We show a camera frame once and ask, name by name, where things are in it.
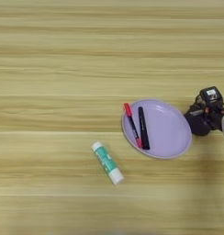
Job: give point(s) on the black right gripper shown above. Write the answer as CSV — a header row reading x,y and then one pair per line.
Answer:
x,y
215,116

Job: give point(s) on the black mesh pen cup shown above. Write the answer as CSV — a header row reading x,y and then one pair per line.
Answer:
x,y
196,125

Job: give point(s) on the green and white glue stick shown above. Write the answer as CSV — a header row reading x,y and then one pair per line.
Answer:
x,y
107,162

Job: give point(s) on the round lilac plastic plate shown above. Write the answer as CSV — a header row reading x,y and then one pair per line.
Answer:
x,y
165,131

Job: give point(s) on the black marker pen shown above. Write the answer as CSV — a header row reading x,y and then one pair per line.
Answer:
x,y
143,131

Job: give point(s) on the red marker pen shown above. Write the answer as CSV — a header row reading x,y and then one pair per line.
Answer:
x,y
132,122

